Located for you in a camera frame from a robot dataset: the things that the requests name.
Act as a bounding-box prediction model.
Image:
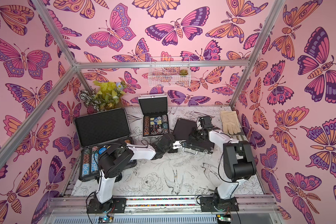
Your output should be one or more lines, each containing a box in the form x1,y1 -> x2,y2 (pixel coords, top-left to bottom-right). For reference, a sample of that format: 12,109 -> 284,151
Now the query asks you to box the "yellow green artificial plant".
93,81 -> 127,112

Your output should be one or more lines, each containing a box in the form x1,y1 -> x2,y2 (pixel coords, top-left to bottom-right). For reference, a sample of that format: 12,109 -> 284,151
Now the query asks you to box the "small succulent plant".
179,69 -> 189,76

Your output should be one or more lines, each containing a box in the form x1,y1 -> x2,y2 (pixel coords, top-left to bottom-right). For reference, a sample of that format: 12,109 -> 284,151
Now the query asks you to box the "cream work glove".
220,111 -> 247,141

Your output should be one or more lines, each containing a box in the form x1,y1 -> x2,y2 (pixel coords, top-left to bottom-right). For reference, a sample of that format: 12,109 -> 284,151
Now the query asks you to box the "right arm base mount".
196,196 -> 239,212

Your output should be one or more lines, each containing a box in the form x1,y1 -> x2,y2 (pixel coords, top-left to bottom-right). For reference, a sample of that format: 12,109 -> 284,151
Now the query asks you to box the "striped leaf artificial plant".
79,90 -> 101,112

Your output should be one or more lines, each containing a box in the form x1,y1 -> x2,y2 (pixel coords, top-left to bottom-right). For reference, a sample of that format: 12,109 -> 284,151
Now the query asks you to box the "white wire basket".
147,56 -> 191,88

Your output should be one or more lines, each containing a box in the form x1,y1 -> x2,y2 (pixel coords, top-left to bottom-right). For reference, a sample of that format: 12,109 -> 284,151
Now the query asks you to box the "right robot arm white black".
190,116 -> 257,211

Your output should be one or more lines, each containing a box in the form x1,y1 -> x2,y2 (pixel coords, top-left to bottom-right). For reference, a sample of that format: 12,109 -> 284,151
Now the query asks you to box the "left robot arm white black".
96,133 -> 175,204

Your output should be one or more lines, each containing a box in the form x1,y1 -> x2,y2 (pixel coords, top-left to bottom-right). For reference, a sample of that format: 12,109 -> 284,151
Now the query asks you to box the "large black poker case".
74,108 -> 134,182

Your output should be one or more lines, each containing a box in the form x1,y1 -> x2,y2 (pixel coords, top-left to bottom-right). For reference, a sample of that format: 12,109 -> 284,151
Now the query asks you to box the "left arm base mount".
86,197 -> 127,214

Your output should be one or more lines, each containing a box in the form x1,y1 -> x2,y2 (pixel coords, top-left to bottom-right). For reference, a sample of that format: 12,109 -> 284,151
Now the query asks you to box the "aluminium rail front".
42,195 -> 284,224

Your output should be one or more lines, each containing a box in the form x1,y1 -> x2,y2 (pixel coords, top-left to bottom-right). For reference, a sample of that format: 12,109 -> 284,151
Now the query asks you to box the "small silver poker case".
138,94 -> 170,137

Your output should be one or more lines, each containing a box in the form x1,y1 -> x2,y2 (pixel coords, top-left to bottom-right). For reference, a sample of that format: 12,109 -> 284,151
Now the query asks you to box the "medium black poker case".
173,118 -> 215,154

